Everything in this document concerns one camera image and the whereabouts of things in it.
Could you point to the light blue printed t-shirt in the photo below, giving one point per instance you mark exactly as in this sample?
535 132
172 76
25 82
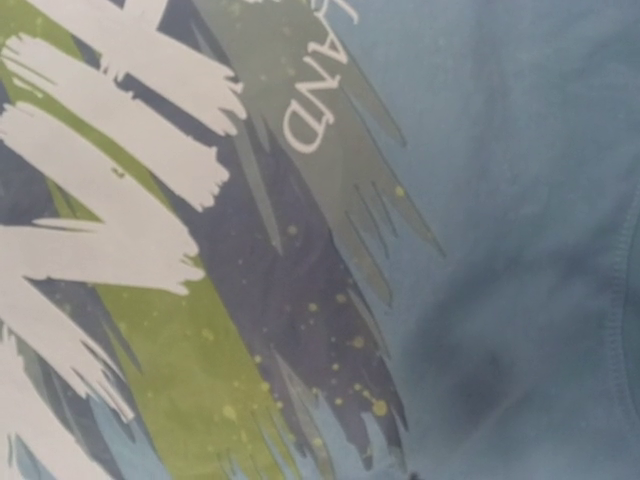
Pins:
319 239

